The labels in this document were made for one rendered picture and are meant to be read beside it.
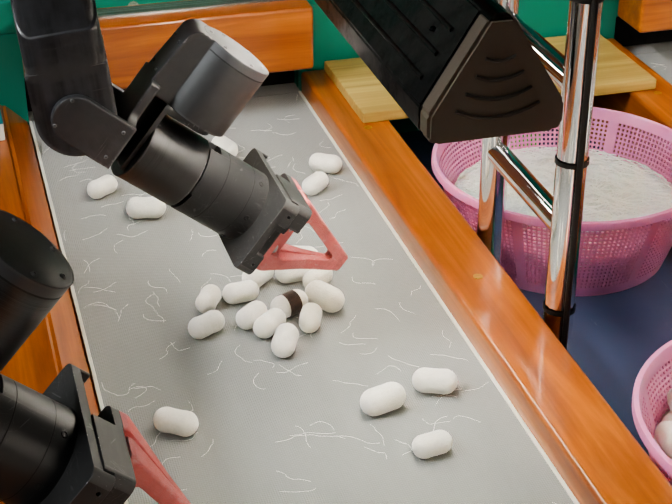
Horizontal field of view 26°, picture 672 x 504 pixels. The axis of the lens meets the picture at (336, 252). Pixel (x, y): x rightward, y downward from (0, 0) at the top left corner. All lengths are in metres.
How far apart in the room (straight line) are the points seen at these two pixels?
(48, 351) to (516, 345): 0.36
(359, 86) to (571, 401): 0.58
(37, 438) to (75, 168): 0.77
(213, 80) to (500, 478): 0.35
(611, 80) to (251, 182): 0.61
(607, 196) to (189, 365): 0.48
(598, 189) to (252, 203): 0.47
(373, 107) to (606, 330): 0.35
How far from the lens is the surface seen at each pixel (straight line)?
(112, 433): 0.76
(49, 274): 0.69
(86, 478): 0.72
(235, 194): 1.08
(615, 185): 1.46
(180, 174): 1.06
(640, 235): 1.35
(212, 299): 1.21
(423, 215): 1.32
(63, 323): 1.20
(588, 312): 1.36
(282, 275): 1.25
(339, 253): 1.15
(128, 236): 1.34
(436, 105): 0.79
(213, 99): 1.04
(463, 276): 1.22
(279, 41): 1.54
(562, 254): 1.14
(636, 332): 1.34
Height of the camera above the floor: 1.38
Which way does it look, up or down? 29 degrees down
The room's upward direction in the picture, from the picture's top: straight up
